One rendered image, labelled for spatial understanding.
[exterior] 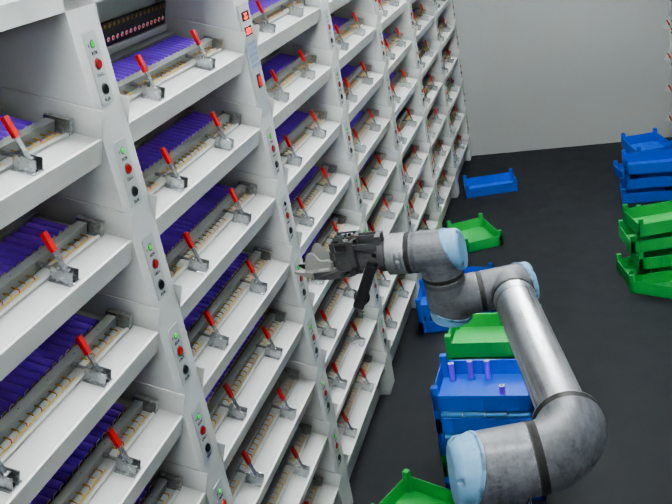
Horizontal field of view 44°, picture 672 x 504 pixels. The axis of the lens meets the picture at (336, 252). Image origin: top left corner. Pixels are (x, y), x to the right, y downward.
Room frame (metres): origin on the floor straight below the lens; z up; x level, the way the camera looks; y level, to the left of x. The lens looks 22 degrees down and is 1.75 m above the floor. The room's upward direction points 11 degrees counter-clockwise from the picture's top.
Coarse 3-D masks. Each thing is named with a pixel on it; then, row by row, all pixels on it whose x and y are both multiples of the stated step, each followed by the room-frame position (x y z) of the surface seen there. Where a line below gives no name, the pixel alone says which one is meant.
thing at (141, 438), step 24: (144, 384) 1.44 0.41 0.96; (120, 408) 1.41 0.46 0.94; (144, 408) 1.43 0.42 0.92; (168, 408) 1.43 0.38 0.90; (96, 432) 1.33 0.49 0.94; (120, 432) 1.34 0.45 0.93; (144, 432) 1.37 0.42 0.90; (168, 432) 1.37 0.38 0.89; (72, 456) 1.26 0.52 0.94; (96, 456) 1.26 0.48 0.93; (120, 456) 1.27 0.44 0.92; (144, 456) 1.30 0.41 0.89; (72, 480) 1.20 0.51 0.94; (96, 480) 1.22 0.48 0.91; (120, 480) 1.24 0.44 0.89; (144, 480) 1.27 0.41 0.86
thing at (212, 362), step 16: (256, 240) 2.11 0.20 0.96; (272, 256) 2.10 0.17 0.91; (288, 256) 2.08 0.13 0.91; (272, 272) 2.03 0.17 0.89; (288, 272) 2.09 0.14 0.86; (272, 288) 1.95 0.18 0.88; (240, 304) 1.85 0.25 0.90; (256, 304) 1.86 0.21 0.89; (240, 320) 1.78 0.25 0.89; (256, 320) 1.84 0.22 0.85; (240, 336) 1.73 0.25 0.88; (192, 352) 1.64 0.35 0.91; (208, 352) 1.64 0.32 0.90; (224, 352) 1.65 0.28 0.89; (208, 368) 1.58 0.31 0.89; (224, 368) 1.64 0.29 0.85; (208, 384) 1.55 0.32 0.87
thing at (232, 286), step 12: (252, 264) 2.02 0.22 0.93; (240, 276) 1.94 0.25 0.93; (228, 288) 1.88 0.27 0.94; (240, 288) 1.91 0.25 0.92; (216, 300) 1.82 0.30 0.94; (216, 312) 1.79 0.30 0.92; (204, 324) 1.71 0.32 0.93; (216, 324) 1.74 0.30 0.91; (192, 336) 1.66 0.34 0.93; (192, 348) 1.63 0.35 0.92
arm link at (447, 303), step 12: (468, 276) 1.64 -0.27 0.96; (432, 288) 1.62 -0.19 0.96; (444, 288) 1.61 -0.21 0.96; (456, 288) 1.61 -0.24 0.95; (468, 288) 1.62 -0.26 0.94; (432, 300) 1.62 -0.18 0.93; (444, 300) 1.61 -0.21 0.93; (456, 300) 1.61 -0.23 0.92; (468, 300) 1.61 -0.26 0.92; (480, 300) 1.60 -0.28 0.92; (432, 312) 1.63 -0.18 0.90; (444, 312) 1.61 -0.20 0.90; (456, 312) 1.61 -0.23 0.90; (468, 312) 1.61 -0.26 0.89; (480, 312) 1.62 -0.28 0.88; (444, 324) 1.62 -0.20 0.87; (456, 324) 1.61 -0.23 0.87
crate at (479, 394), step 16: (448, 368) 2.29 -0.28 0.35; (464, 368) 2.27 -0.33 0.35; (480, 368) 2.26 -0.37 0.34; (496, 368) 2.24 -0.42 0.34; (512, 368) 2.23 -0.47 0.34; (448, 384) 2.23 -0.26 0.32; (464, 384) 2.22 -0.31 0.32; (480, 384) 2.20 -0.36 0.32; (496, 384) 2.18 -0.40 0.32; (512, 384) 2.17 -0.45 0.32; (432, 400) 2.11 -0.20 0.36; (448, 400) 2.09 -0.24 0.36; (464, 400) 2.08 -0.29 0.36; (480, 400) 2.06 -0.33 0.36; (496, 400) 2.05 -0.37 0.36; (512, 400) 2.03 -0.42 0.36; (528, 400) 2.02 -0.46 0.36
